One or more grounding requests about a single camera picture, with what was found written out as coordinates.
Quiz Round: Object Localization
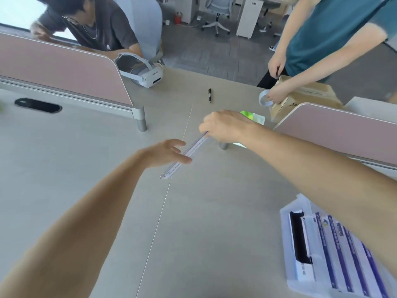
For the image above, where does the black and white box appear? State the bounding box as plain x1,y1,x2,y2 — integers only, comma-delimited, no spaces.
288,210,315,283

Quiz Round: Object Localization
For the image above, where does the person's left forearm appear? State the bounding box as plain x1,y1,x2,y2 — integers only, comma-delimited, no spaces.
0,149,153,298

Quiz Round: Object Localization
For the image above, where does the brown cardboard box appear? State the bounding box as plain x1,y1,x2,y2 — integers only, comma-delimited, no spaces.
269,74,344,123

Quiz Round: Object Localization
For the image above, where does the white pedestal cabinet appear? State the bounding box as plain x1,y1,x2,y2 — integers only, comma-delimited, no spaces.
236,0,265,39

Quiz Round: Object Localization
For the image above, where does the grey mesh office chair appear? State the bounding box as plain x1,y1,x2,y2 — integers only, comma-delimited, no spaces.
198,0,232,36

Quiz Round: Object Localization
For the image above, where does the person's right forearm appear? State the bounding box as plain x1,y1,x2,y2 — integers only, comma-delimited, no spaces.
248,122,397,278

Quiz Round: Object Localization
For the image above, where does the row of blue white packs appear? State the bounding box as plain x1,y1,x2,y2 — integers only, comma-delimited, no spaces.
302,212,392,295

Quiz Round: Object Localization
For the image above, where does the roll of clear tape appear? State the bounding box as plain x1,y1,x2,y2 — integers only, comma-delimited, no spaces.
259,89,275,108

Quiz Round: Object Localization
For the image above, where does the black oval cable grommet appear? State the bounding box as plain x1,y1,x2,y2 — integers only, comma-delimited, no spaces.
14,97,63,114

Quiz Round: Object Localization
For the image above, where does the person's right hand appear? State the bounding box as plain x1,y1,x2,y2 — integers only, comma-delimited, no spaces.
198,110,258,145

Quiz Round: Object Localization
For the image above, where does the green and white packet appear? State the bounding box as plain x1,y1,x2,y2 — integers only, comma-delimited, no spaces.
233,110,267,149

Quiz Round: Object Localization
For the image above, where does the clear plastic storage box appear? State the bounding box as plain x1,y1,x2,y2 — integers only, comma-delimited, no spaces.
279,193,397,298

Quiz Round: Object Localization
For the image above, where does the light grey office chair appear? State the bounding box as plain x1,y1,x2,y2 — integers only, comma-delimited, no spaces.
109,0,164,65

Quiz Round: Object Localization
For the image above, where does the long white slim box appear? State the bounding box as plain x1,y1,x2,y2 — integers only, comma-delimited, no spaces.
159,131,209,180

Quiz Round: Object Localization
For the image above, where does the pink desk divider panel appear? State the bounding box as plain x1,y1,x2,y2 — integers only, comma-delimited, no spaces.
0,32,134,108
274,102,397,170

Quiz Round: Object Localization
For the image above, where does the silver chain necklace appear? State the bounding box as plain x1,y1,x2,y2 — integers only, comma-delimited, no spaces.
83,20,98,40

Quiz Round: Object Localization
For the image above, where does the white VR headset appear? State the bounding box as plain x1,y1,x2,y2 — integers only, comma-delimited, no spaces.
114,53,164,89

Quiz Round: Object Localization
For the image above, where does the person's left hand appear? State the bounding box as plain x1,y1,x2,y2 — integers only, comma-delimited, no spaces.
146,139,193,169

